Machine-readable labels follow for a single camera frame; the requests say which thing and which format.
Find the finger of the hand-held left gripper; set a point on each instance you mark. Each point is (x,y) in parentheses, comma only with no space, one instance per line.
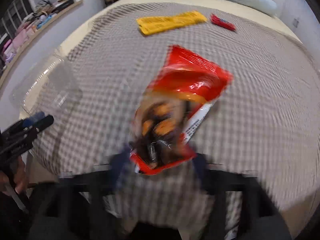
(35,118)
(43,123)

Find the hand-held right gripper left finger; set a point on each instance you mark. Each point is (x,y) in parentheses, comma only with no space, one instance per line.
(120,170)

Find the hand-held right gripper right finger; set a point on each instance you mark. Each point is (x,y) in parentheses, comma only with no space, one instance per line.
(201,172)

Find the red orange snack bag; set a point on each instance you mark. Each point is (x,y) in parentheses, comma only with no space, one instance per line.
(190,80)

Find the person's left hand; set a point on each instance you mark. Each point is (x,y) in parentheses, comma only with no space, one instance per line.
(20,175)

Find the clear plastic container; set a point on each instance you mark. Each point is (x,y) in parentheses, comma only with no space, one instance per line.
(62,80)

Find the pink bag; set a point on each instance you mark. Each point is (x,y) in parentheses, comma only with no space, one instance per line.
(17,42)

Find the brown checkered blanket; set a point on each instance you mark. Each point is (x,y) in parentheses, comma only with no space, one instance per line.
(250,105)

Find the metal window railing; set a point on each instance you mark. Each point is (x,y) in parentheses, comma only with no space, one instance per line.
(18,7)

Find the woven handbag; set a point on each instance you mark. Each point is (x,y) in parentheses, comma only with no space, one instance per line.
(43,5)

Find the black flat box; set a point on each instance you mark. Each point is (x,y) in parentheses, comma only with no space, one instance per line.
(63,3)

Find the small red snack packet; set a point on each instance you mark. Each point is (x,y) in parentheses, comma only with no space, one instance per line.
(222,22)

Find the yellow packet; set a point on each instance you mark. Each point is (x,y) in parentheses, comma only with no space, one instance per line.
(170,22)

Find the white wall socket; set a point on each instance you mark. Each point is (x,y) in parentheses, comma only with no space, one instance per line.
(295,22)

